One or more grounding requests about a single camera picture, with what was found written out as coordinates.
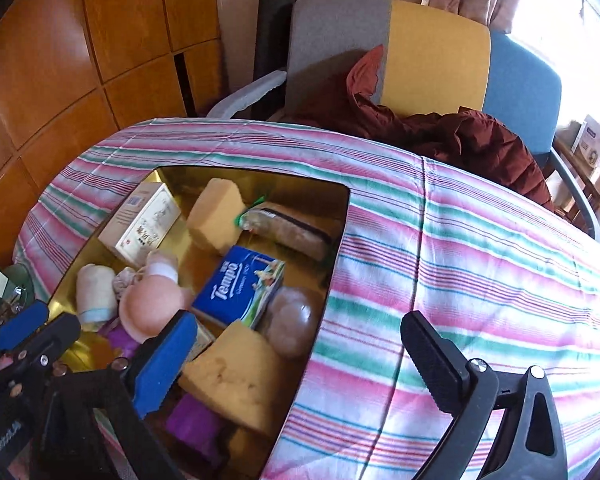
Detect peach silicone cup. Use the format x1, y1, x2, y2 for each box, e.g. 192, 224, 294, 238
119, 250, 193, 344

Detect large yellow sponge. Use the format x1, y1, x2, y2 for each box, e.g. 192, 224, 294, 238
178, 321, 299, 439

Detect blue Tempo tissue pack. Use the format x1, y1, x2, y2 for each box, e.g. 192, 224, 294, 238
192, 246, 285, 328

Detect tan cardboard box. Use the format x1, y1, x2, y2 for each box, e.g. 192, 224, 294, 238
98, 182, 181, 268

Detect clear plastic ball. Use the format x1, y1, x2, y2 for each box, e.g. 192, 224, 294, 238
257, 286, 325, 359

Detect small yellow sponge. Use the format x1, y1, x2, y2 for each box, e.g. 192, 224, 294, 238
187, 178, 246, 255

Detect green edged snack packet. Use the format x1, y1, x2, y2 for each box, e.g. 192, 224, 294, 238
236, 200, 342, 262

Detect purple snack packet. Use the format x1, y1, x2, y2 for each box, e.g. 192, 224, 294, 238
166, 393, 224, 465

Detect green white oil box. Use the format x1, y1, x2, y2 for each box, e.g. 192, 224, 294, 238
186, 323, 215, 362

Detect white knotted cloth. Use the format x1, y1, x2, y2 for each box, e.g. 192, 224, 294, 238
111, 266, 144, 301

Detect green glass side table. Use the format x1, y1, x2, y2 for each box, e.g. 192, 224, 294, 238
0, 264, 34, 325

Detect gold tin box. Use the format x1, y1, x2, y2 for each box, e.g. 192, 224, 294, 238
50, 166, 350, 479

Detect striped tablecloth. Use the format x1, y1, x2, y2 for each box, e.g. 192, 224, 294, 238
14, 118, 600, 479

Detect maroon puffer jacket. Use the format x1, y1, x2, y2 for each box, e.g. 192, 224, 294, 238
289, 46, 554, 210

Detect white box on shelf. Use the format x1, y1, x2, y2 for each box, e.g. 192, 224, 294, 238
572, 116, 600, 168

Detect wooden wardrobe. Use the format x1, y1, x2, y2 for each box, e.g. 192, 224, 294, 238
0, 0, 226, 266

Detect grey yellow blue armchair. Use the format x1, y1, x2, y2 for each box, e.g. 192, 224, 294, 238
208, 0, 600, 242

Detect black rolled mat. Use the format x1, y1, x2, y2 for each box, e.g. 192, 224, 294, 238
251, 0, 304, 122

